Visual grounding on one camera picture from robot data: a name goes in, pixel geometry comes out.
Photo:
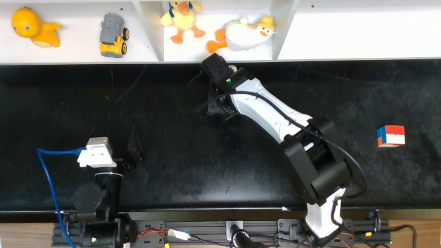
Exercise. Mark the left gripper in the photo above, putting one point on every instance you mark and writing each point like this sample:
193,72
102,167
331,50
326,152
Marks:
125,164

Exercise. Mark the grey and yellow toy truck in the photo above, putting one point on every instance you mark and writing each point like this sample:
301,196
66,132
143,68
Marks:
112,34

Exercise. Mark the yellow rubber duck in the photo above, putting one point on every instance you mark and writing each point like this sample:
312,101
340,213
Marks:
31,27

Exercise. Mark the many-coloured puzzle cube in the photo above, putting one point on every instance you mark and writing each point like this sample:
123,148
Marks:
391,136

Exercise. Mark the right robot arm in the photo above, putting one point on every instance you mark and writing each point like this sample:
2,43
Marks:
262,110

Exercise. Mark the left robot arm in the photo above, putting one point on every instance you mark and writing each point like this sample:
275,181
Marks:
87,199

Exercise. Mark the yellow plush duck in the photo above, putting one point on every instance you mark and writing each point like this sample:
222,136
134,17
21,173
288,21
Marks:
182,19

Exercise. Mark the white plush goose with hat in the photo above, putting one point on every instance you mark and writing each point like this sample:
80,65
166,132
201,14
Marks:
244,36

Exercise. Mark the white shelf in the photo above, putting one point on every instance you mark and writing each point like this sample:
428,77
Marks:
344,34

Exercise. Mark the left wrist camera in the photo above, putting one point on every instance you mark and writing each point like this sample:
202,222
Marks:
97,153

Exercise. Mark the mounting rail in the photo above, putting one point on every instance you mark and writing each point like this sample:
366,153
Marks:
206,234

